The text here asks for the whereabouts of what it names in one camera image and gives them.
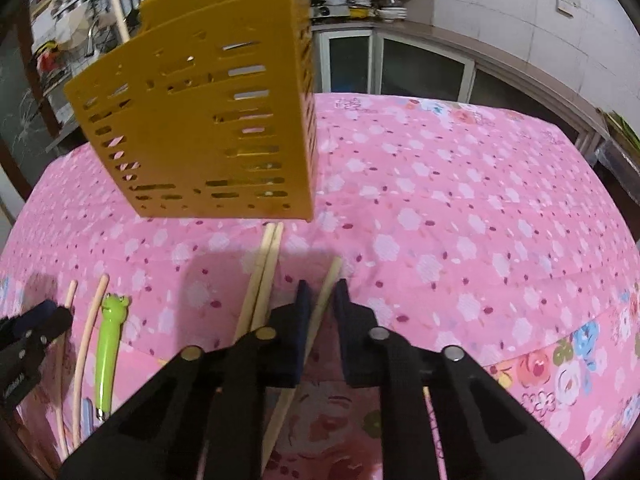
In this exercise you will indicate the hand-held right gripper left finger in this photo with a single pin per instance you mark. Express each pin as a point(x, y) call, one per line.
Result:
point(302, 340)

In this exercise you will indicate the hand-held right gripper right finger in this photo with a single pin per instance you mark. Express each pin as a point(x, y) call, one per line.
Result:
point(342, 340)

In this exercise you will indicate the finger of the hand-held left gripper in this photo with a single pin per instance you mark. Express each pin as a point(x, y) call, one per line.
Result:
point(42, 320)

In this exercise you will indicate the pale pink chopstick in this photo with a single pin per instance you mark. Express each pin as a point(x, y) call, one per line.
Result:
point(82, 360)
point(58, 385)

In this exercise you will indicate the wooden chopstick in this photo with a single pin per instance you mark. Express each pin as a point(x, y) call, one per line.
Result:
point(327, 285)
point(119, 10)
point(270, 270)
point(254, 287)

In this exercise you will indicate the yellow slotted utensil holder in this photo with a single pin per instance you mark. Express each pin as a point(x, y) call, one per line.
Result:
point(200, 135)

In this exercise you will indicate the pink floral tablecloth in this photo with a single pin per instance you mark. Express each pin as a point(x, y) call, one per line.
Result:
point(450, 210)

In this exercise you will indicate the brown frosted glass door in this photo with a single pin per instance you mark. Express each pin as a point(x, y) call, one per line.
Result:
point(20, 110)

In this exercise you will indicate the red yellow hanging cloth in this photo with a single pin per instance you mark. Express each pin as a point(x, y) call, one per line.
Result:
point(46, 57)

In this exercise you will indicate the tiled counter cabinet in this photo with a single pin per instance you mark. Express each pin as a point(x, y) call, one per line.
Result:
point(420, 67)

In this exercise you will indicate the metal bowl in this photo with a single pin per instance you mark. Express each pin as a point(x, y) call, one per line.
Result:
point(392, 10)

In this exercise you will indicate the white wall socket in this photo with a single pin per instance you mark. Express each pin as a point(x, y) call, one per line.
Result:
point(567, 2)

